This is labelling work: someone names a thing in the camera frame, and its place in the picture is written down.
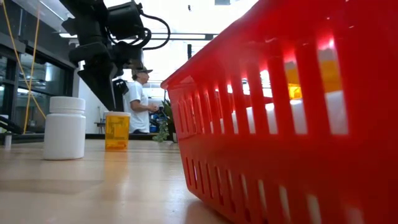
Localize yellow extension cable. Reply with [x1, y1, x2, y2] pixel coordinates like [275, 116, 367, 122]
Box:
[1, 0, 47, 134]

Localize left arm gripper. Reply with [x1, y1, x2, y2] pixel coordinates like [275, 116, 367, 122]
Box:
[68, 40, 144, 111]

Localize person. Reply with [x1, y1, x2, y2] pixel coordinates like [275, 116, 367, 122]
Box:
[123, 67, 159, 134]

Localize black aluminium table frame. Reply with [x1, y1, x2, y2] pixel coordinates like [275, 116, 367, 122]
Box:
[0, 133, 161, 146]

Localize long ceiling light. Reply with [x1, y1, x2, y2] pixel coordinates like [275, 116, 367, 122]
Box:
[58, 32, 218, 40]

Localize dark glass partition frame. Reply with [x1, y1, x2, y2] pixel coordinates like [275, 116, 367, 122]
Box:
[0, 30, 78, 134]

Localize amber pill bottle white cap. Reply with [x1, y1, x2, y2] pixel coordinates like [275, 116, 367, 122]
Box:
[104, 111, 132, 152]
[285, 46, 343, 100]

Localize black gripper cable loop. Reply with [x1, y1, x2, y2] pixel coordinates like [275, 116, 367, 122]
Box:
[107, 9, 172, 51]

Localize red plastic basket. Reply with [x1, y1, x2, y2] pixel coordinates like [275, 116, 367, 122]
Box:
[160, 0, 398, 224]

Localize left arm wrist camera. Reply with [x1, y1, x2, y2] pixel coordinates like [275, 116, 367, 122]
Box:
[107, 1, 146, 32]

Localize small potted green plant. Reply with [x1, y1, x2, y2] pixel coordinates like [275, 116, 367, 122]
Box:
[152, 98, 178, 144]

